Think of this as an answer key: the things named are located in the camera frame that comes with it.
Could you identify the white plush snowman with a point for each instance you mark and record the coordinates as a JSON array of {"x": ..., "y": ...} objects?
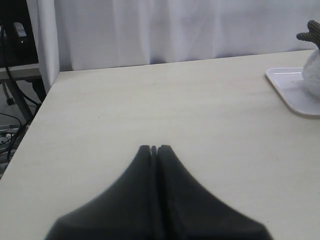
[{"x": 311, "y": 68}]

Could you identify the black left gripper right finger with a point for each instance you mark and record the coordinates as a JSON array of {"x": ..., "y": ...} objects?
[{"x": 191, "y": 212}]

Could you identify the white backdrop curtain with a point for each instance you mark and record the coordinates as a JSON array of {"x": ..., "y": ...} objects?
[{"x": 73, "y": 35}]

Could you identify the dark equipment rack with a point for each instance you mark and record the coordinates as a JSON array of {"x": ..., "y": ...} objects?
[{"x": 18, "y": 56}]

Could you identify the white plastic tray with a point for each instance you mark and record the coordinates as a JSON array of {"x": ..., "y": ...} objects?
[{"x": 288, "y": 83}]

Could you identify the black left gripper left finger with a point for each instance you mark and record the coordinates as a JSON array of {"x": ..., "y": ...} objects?
[{"x": 125, "y": 211}]

